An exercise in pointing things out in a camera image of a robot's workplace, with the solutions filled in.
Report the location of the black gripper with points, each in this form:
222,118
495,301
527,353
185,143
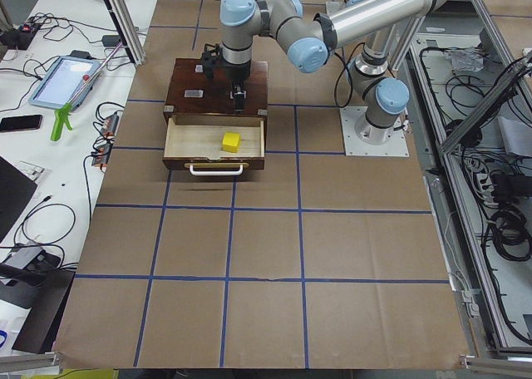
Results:
236,73

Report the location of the yellow block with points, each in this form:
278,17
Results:
231,142

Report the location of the light wooden drawer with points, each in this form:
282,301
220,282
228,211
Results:
194,142

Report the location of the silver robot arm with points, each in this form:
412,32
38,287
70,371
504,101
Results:
309,45

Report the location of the dark wooden drawer cabinet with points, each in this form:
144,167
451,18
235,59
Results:
190,91

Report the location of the orange black power strip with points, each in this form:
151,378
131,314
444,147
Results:
106,128

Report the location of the blue teach pendant tablet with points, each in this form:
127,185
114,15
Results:
61,82

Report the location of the black smartphone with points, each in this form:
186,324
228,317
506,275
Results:
20,123

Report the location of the black laptop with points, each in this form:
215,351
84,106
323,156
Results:
16,192

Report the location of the grey adapter box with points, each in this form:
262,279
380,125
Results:
33,258

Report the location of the aluminium frame post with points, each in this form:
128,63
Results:
126,30

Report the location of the green handled reacher tool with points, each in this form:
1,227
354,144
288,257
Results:
62,114

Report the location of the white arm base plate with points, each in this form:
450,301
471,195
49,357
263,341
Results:
363,140

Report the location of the aluminium side frame rail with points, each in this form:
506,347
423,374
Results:
469,67

